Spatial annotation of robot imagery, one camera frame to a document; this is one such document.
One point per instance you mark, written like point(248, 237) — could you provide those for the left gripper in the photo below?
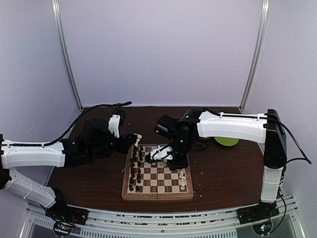
point(126, 142)

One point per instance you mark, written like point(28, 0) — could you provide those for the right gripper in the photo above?
point(183, 163)

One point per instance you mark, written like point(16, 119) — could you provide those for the white king chess piece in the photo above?
point(182, 178)

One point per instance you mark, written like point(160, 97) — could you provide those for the wooden chess board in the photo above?
point(159, 182)

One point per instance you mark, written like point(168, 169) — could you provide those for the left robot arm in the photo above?
point(99, 139)

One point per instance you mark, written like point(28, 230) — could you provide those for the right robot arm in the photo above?
point(203, 123)

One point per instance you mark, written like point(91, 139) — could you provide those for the black chess pieces row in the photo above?
point(136, 169)

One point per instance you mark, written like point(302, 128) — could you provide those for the green plastic plate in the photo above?
point(228, 142)

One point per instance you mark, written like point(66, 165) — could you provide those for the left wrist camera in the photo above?
point(116, 120)

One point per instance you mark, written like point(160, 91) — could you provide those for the aluminium front rail frame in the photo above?
point(221, 223)

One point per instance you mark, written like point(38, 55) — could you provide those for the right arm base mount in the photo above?
point(259, 216)

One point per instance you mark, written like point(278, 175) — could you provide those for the left aluminium corner post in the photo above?
point(64, 52)

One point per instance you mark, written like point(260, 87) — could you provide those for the aluminium corner post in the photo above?
point(255, 63)
point(64, 52)

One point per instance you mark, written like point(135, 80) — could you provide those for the right aluminium corner post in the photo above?
point(255, 63)

